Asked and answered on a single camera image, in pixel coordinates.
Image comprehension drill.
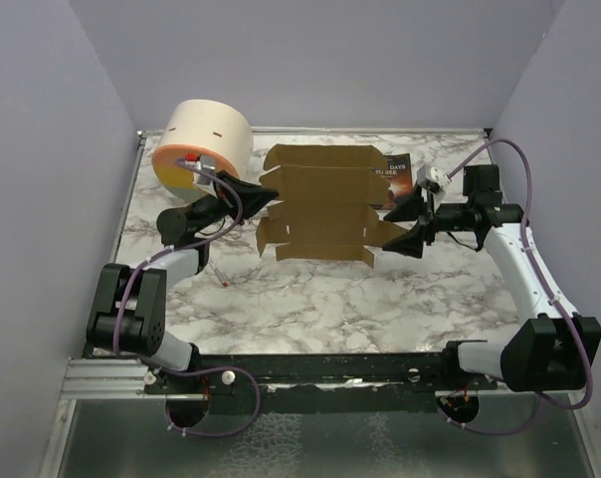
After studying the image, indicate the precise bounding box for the dark book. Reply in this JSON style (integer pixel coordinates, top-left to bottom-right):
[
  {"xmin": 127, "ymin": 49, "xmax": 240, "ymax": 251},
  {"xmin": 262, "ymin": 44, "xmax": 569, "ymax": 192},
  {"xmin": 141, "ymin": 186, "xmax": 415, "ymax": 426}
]
[{"xmin": 372, "ymin": 152, "xmax": 413, "ymax": 210}]

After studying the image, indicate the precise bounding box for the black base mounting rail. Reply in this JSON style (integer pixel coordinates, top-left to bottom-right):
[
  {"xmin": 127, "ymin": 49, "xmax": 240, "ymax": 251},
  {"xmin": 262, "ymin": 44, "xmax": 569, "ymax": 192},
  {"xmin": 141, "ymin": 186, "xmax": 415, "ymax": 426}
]
[{"xmin": 143, "ymin": 352, "xmax": 496, "ymax": 415}]

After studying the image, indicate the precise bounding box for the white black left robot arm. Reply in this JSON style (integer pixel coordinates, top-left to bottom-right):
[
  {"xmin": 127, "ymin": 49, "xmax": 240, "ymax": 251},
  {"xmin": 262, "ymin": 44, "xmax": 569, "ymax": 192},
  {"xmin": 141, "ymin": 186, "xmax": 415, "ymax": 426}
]
[{"xmin": 87, "ymin": 171, "xmax": 279, "ymax": 393}]

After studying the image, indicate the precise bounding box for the brown cardboard box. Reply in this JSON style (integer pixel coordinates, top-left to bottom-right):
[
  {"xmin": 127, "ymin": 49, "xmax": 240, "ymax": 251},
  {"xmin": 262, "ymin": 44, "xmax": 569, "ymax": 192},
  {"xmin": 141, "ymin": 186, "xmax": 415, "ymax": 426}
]
[{"xmin": 256, "ymin": 144, "xmax": 406, "ymax": 267}]

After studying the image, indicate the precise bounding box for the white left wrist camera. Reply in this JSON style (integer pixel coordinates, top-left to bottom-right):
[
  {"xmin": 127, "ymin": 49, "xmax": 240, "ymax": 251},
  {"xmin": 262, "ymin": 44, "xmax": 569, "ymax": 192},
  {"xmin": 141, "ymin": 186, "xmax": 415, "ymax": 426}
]
[{"xmin": 183, "ymin": 153, "xmax": 217, "ymax": 194}]

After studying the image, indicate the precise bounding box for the aluminium frame rail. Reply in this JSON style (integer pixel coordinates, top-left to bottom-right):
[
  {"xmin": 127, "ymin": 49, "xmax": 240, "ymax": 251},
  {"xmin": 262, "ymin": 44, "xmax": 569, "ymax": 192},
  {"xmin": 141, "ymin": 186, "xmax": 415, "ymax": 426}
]
[{"xmin": 61, "ymin": 358, "xmax": 147, "ymax": 400}]

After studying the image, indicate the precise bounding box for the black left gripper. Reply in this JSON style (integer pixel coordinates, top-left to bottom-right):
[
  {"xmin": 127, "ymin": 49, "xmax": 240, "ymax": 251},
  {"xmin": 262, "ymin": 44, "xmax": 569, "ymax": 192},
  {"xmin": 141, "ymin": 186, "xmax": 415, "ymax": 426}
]
[{"xmin": 188, "ymin": 169, "xmax": 279, "ymax": 231}]

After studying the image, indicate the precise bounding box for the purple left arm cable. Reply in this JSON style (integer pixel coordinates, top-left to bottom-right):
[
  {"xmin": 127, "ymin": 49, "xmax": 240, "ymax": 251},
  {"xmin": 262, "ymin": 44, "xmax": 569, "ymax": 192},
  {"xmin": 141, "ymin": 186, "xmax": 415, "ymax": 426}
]
[{"xmin": 111, "ymin": 157, "xmax": 261, "ymax": 439}]

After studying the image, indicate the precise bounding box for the cream cylindrical container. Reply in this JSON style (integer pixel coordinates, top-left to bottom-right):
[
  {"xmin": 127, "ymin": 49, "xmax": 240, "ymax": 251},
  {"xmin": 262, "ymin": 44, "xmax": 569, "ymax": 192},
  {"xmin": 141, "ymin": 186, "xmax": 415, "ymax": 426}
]
[{"xmin": 152, "ymin": 100, "xmax": 254, "ymax": 203}]

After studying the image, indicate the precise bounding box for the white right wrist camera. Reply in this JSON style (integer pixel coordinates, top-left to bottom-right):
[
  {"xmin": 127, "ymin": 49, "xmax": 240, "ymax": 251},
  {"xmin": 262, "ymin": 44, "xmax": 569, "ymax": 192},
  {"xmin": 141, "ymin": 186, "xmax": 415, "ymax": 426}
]
[{"xmin": 416, "ymin": 164, "xmax": 451, "ymax": 198}]

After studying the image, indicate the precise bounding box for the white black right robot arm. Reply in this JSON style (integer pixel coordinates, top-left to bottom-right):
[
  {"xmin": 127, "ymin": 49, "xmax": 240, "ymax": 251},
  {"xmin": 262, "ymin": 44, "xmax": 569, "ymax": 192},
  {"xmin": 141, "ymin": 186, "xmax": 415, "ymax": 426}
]
[{"xmin": 382, "ymin": 164, "xmax": 601, "ymax": 392}]

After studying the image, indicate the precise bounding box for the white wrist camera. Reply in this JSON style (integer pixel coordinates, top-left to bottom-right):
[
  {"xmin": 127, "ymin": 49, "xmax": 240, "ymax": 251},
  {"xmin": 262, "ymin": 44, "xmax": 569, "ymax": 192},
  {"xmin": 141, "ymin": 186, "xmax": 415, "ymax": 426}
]
[
  {"xmin": 416, "ymin": 164, "xmax": 451, "ymax": 198},
  {"xmin": 183, "ymin": 153, "xmax": 217, "ymax": 194}
]

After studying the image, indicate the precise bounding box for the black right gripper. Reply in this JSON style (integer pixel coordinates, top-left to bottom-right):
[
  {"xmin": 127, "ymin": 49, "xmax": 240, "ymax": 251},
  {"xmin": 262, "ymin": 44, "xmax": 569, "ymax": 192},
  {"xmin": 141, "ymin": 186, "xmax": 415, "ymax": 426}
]
[{"xmin": 383, "ymin": 179, "xmax": 475, "ymax": 256}]

